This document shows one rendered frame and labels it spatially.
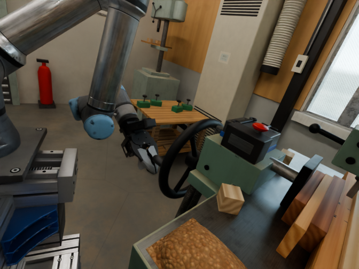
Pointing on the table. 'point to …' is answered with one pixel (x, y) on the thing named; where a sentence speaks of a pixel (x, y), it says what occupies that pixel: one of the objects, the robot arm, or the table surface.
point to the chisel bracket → (349, 153)
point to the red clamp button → (260, 127)
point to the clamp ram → (295, 176)
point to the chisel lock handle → (325, 133)
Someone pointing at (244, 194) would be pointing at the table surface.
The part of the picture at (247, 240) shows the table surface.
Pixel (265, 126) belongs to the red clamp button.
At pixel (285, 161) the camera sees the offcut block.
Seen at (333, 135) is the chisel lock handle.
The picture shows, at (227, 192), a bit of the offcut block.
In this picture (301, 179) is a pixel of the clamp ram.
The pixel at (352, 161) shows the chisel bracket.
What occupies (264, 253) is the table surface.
